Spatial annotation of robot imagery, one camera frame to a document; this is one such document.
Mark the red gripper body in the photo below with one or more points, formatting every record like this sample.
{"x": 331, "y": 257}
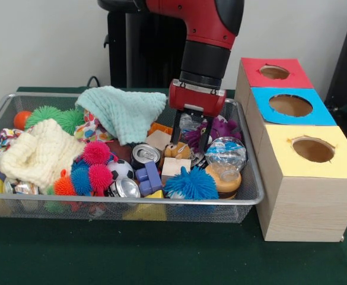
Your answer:
{"x": 197, "y": 99}

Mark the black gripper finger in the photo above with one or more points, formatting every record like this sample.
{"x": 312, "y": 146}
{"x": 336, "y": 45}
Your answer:
{"x": 177, "y": 127}
{"x": 206, "y": 133}

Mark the small tan plush toy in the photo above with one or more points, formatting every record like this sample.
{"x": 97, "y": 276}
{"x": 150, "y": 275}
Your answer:
{"x": 179, "y": 151}

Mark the mint green waffle cloth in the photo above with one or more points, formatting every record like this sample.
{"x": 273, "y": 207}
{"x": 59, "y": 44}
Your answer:
{"x": 122, "y": 112}

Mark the white cloth with colourful dots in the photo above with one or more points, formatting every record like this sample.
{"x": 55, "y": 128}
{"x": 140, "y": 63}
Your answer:
{"x": 87, "y": 130}

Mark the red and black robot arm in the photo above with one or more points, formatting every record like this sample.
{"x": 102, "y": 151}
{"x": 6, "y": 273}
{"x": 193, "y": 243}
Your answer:
{"x": 208, "y": 23}

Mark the wooden box with three holes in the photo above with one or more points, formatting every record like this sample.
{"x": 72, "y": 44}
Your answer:
{"x": 309, "y": 207}

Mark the purple spiky monster toy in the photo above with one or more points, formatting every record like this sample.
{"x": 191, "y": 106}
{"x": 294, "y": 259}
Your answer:
{"x": 223, "y": 127}

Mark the crushed clear plastic bottle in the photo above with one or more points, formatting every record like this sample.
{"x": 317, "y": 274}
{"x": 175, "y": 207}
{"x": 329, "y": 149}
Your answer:
{"x": 225, "y": 153}

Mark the blue spiky rubber ball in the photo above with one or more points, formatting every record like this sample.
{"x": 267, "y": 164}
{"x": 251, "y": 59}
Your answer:
{"x": 192, "y": 184}

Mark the tan toy burger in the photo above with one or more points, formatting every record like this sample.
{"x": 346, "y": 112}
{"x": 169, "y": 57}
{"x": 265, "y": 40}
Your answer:
{"x": 229, "y": 187}

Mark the cream waffle cloth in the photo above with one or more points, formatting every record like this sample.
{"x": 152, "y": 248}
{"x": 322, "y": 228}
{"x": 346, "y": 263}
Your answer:
{"x": 36, "y": 154}

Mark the orange smooth ball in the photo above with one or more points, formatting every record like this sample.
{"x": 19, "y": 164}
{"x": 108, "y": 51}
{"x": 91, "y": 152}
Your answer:
{"x": 22, "y": 120}

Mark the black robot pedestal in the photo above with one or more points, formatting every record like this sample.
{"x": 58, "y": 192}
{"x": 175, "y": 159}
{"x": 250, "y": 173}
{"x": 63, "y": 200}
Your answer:
{"x": 137, "y": 44}

